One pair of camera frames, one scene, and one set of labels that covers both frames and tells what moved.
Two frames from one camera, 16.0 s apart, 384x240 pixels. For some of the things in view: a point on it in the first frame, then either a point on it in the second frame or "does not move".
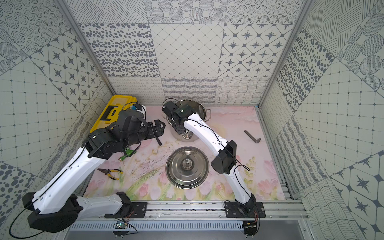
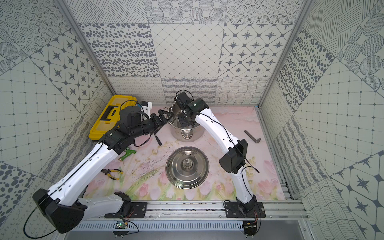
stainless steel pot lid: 187,167 does not move
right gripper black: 178,129 to 183,123
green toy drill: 128,153 does not move
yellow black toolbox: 110,113 does not move
